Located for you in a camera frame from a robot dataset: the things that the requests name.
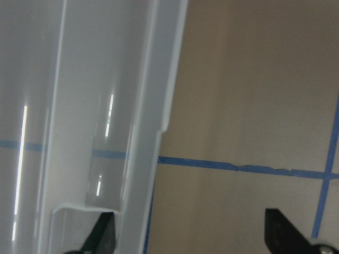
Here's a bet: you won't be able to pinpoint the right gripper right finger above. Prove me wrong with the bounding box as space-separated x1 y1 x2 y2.
265 208 338 253

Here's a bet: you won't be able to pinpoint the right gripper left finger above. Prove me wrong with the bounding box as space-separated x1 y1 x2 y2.
66 212 116 254

